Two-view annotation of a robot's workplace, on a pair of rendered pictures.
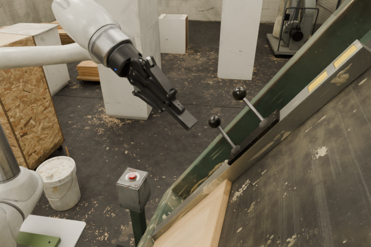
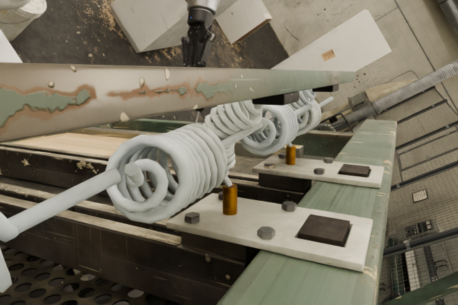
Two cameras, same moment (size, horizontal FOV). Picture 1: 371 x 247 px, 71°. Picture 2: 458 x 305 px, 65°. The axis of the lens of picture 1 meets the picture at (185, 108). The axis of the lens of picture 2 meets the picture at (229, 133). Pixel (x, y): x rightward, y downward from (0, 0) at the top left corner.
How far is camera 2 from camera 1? 0.50 m
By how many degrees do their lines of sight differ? 12
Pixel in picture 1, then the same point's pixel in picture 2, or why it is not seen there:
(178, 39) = (240, 26)
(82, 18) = not seen: outside the picture
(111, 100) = (129, 1)
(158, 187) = not seen: hidden behind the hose
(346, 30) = (313, 144)
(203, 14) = (285, 34)
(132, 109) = (135, 30)
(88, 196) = (19, 47)
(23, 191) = not seen: outside the picture
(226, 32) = not seen: hidden behind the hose
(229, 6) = (305, 56)
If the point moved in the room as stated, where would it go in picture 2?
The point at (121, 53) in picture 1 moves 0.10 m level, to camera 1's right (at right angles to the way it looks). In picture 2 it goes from (203, 15) to (223, 43)
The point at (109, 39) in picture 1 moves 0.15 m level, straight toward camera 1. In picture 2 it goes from (207, 1) to (198, 20)
